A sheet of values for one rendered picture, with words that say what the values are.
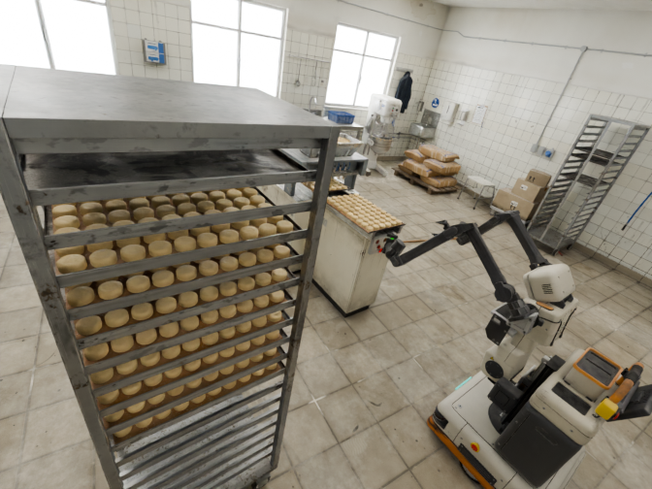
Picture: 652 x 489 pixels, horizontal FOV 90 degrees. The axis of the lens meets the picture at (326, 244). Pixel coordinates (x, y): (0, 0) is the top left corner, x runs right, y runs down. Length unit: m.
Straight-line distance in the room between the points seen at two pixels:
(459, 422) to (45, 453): 2.21
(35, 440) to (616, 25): 7.05
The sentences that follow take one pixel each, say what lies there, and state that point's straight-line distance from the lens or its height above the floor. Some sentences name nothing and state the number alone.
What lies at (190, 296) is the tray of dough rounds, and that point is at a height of 1.33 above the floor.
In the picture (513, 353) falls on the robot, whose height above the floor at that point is 0.77.
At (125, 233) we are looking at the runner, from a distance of 0.78.
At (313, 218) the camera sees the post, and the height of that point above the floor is 1.56.
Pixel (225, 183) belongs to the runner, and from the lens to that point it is 0.78.
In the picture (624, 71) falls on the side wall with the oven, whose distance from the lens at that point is 6.20.
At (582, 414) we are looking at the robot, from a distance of 1.96.
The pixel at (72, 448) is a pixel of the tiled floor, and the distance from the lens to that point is 2.39.
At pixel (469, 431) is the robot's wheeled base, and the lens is 2.29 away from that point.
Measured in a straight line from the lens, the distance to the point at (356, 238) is 2.50.
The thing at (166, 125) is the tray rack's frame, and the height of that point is 1.81.
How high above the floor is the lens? 1.98
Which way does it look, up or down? 31 degrees down
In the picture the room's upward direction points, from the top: 11 degrees clockwise
